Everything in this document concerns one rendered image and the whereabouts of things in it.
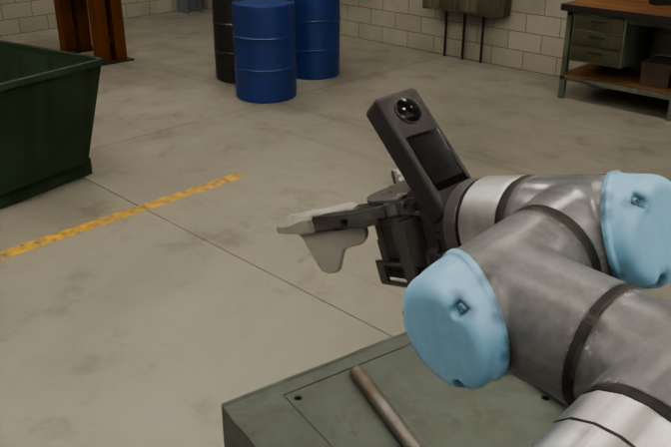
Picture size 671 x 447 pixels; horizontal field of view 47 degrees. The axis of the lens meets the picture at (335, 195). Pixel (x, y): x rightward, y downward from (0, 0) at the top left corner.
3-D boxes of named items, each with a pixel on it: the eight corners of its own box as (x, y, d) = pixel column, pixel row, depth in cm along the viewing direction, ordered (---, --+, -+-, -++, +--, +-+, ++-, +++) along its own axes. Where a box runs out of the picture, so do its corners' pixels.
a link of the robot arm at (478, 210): (483, 194, 54) (555, 159, 59) (439, 194, 58) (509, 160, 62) (507, 290, 56) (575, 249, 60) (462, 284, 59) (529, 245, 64)
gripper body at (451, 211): (373, 284, 69) (468, 300, 60) (348, 195, 68) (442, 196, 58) (433, 252, 74) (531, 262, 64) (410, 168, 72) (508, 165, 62)
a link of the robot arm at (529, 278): (541, 340, 37) (660, 244, 43) (383, 258, 45) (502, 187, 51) (539, 454, 41) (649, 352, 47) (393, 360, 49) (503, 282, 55)
